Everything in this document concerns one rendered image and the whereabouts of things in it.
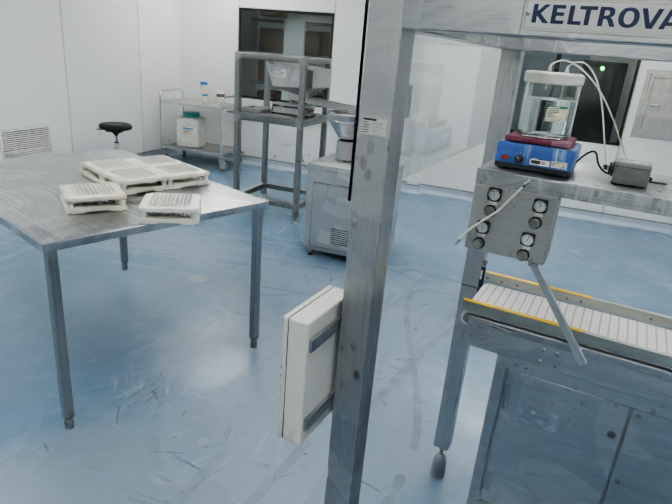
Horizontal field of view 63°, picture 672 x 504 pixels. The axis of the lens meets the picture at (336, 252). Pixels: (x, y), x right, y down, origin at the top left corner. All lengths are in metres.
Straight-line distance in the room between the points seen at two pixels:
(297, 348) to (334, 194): 3.29
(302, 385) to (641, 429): 1.12
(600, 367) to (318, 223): 3.00
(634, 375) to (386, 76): 1.13
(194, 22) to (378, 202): 7.28
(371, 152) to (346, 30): 6.20
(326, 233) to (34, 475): 2.68
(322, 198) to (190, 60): 4.34
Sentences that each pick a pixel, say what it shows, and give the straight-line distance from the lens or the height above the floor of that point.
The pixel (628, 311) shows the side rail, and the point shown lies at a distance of 1.93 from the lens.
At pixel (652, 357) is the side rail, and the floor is 0.91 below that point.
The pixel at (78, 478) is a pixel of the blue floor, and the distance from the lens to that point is 2.46.
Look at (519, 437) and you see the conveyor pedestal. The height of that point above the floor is 0.49.
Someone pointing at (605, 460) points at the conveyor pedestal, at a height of 0.52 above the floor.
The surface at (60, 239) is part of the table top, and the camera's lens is 2.31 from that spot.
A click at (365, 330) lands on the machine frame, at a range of 1.03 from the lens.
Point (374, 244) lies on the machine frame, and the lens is 0.96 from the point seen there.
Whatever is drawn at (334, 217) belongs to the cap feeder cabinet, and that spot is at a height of 0.37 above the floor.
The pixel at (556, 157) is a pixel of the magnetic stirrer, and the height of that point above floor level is 1.38.
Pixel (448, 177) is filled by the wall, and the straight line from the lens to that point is 6.88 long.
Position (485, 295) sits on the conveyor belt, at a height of 0.89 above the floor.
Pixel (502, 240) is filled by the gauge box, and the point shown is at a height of 1.15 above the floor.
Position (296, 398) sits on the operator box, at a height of 1.00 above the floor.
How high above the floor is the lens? 1.61
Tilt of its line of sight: 20 degrees down
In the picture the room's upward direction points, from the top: 5 degrees clockwise
